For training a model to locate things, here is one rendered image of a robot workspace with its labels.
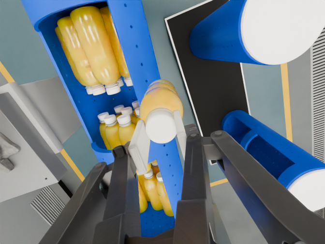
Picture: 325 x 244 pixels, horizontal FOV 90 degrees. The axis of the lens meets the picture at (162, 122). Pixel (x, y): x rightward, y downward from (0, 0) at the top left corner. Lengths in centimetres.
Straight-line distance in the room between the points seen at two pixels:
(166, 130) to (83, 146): 189
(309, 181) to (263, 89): 112
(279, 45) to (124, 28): 51
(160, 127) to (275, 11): 59
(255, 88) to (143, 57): 160
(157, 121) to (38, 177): 73
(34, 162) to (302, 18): 107
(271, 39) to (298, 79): 150
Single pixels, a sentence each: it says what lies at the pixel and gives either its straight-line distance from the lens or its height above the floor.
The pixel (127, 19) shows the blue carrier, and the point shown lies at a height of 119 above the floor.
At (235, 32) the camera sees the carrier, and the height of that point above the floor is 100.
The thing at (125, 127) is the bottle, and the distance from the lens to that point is 50.
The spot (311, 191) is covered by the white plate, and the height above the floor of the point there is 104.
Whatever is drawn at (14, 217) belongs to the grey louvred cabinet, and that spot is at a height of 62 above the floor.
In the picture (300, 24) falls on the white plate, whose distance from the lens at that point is 75.
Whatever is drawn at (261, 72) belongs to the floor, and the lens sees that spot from 193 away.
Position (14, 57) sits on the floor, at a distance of 206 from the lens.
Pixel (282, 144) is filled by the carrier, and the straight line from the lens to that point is 122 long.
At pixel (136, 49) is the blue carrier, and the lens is 43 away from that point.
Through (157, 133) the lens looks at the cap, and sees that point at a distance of 20.
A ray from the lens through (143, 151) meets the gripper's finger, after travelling 17.
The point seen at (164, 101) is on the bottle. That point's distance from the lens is 22.
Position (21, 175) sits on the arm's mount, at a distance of 90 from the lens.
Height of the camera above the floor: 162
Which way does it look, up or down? 67 degrees down
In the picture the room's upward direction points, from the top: 175 degrees clockwise
